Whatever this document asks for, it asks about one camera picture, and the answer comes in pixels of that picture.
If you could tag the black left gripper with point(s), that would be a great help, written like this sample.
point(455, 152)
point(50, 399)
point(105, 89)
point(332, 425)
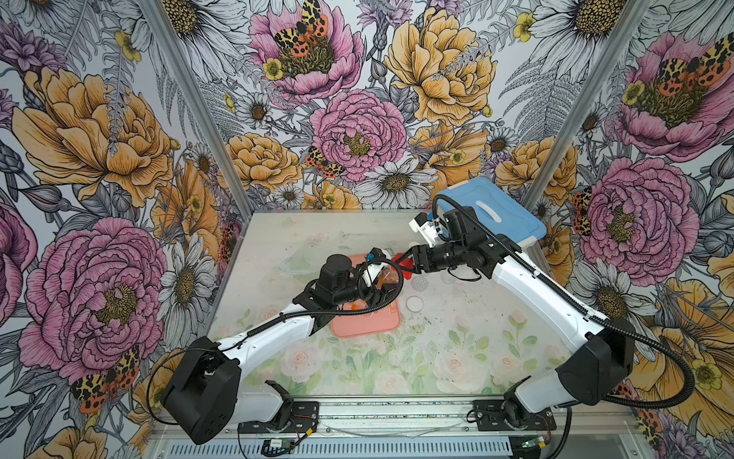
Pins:
point(376, 296)

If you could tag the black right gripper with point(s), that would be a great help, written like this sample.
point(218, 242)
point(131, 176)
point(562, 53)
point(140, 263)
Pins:
point(420, 251)

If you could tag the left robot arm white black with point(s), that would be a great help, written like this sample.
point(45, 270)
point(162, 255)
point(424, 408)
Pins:
point(205, 394)

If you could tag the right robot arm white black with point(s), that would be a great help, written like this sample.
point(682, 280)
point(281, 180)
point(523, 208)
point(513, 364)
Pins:
point(601, 355)

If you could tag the lollipop candies pile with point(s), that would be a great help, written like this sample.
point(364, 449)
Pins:
point(359, 305)

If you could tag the pink plastic tray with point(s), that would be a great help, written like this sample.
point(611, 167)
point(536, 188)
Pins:
point(385, 320)

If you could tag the blue lid storage box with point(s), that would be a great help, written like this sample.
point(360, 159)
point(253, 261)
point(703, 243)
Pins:
point(498, 211)

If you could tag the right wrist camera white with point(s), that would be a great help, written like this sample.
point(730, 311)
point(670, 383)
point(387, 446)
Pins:
point(432, 228)

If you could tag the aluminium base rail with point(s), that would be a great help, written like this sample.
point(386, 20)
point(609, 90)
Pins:
point(422, 427)

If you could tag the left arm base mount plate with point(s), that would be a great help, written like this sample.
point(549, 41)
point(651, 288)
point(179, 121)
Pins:
point(270, 408)

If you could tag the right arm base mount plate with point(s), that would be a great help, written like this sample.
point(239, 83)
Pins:
point(505, 413)

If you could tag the aluminium corner post right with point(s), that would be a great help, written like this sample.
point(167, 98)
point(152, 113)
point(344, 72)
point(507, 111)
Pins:
point(617, 45)

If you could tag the aluminium corner post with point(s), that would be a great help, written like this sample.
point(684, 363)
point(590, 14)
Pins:
point(617, 45)
point(177, 60)

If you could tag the aluminium corner post left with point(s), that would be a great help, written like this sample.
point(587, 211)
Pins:
point(177, 60)

